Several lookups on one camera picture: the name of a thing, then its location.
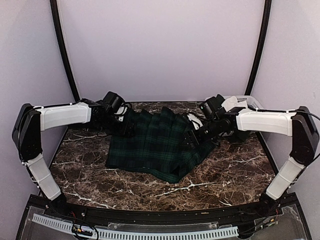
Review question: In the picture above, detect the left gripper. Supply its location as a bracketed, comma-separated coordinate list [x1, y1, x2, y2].
[97, 113, 135, 138]

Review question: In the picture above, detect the dark green plaid garment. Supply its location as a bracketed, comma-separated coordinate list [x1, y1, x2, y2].
[105, 107, 216, 184]

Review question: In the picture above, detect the white laundry basket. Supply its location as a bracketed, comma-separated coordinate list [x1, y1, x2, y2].
[223, 95, 263, 110]

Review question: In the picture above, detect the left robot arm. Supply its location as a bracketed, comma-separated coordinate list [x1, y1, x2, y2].
[12, 98, 133, 218]

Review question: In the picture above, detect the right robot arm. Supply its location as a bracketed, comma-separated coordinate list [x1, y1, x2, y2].
[182, 106, 320, 217]

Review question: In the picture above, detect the dark green cloth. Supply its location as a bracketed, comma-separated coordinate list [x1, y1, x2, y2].
[227, 130, 251, 143]

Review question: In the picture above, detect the white garment in basket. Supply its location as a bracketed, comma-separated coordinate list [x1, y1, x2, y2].
[221, 96, 248, 112]

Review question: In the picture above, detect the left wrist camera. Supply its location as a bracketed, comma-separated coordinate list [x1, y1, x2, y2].
[102, 91, 132, 122]

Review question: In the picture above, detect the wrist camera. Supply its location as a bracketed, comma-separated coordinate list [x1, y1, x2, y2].
[186, 94, 226, 130]
[102, 91, 132, 122]

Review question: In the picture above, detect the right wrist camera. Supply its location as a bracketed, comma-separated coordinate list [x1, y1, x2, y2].
[186, 94, 226, 130]

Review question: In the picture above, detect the black front rail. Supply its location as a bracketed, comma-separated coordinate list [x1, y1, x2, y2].
[38, 199, 283, 227]

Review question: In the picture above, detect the white slotted cable duct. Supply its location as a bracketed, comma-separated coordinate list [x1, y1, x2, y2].
[32, 213, 239, 240]

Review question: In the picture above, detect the left black frame post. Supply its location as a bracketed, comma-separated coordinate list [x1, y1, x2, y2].
[49, 0, 81, 102]

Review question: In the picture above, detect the black frame post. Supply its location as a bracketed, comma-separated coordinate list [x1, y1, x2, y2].
[244, 0, 272, 96]
[49, 0, 81, 102]

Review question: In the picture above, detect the right black frame post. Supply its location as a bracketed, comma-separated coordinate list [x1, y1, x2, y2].
[244, 0, 272, 96]

